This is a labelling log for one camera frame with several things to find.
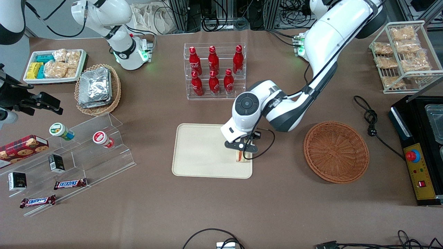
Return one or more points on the tan oval wicker basket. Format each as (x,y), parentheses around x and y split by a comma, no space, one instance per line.
(116,90)

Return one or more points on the white rectangular snack tray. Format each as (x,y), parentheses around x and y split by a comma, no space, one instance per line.
(52,81)

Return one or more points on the red emergency stop button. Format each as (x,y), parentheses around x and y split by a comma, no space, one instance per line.
(412,156)

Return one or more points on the silver foil pack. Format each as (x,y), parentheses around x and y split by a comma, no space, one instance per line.
(95,105)
(94,85)

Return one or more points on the red cola bottle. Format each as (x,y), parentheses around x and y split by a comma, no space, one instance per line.
(214,85)
(195,62)
(228,83)
(197,86)
(213,61)
(237,61)

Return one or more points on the red tartan cookie box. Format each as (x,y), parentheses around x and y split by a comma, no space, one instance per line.
(20,150)

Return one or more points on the brown round wicker basket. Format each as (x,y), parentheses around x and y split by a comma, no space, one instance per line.
(335,152)

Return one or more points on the red lid white cup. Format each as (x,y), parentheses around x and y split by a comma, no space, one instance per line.
(101,138)

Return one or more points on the clear bag of crackers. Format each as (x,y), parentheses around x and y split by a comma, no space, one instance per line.
(71,72)
(73,58)
(59,54)
(55,69)

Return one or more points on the green lid white cup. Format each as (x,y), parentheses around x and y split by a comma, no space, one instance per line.
(60,131)

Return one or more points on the teal snack pack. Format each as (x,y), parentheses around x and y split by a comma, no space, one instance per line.
(44,58)
(41,72)

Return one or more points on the bagged pastry snack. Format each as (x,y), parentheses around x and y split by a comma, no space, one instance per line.
(408,46)
(382,48)
(392,81)
(386,62)
(414,62)
(402,33)

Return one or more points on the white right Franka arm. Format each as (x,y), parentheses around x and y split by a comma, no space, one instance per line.
(104,14)

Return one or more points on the small black carton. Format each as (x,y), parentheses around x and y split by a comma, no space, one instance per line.
(17,181)
(56,163)

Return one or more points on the triangular sandwich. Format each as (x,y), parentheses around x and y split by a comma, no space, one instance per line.
(239,156)

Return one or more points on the aluminium frame equipment rack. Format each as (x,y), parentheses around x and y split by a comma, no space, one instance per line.
(225,14)

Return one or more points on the clear acrylic bottle rack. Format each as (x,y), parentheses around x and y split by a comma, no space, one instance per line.
(221,97)

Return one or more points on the Snickers chocolate bar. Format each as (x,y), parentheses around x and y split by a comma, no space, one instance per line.
(38,201)
(70,184)

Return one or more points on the black appliance box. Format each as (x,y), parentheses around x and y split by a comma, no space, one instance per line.
(434,173)

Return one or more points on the yellow snack pack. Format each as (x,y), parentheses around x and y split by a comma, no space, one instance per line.
(34,71)

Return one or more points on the beige plastic tray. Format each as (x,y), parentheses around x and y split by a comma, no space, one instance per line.
(200,151)

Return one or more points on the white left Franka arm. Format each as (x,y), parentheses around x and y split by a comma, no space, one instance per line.
(328,34)

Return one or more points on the white cloth bag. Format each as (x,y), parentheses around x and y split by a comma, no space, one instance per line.
(148,19)

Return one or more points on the yellow control panel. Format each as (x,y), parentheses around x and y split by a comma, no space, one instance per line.
(420,171)

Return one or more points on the clear acrylic stepped shelf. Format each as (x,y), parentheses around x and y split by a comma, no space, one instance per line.
(97,162)

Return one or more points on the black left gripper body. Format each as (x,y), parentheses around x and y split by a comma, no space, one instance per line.
(255,135)

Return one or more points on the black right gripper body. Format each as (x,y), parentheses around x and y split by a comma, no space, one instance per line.
(17,96)

